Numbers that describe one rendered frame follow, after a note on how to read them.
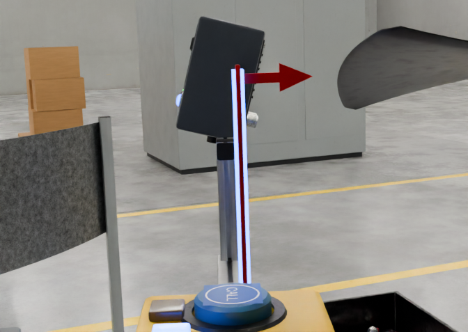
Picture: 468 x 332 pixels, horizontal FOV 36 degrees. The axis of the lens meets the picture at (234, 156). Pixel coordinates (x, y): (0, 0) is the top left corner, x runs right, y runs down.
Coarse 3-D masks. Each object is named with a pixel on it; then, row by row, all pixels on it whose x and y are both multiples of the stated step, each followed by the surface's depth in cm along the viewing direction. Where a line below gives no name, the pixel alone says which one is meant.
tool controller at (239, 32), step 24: (216, 24) 115; (240, 24) 116; (192, 48) 117; (216, 48) 116; (240, 48) 116; (192, 72) 116; (216, 72) 116; (192, 96) 117; (216, 96) 117; (192, 120) 118; (216, 120) 118
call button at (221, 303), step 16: (208, 288) 38; (224, 288) 38; (240, 288) 38; (256, 288) 37; (208, 304) 35; (224, 304) 35; (240, 304) 35; (256, 304) 35; (208, 320) 35; (224, 320) 35; (240, 320) 35; (256, 320) 35
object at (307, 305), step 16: (144, 304) 39; (192, 304) 38; (272, 304) 37; (288, 304) 38; (304, 304) 38; (320, 304) 38; (144, 320) 36; (192, 320) 36; (272, 320) 35; (288, 320) 36; (304, 320) 36; (320, 320) 36
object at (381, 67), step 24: (360, 48) 55; (384, 48) 54; (408, 48) 54; (432, 48) 53; (456, 48) 53; (360, 72) 62; (384, 72) 62; (408, 72) 63; (432, 72) 63; (456, 72) 64; (360, 96) 69; (384, 96) 70
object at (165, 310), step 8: (152, 304) 37; (160, 304) 37; (168, 304) 37; (176, 304) 37; (184, 304) 37; (152, 312) 36; (160, 312) 36; (168, 312) 36; (176, 312) 36; (184, 312) 36; (152, 320) 36; (160, 320) 36; (168, 320) 36; (176, 320) 36
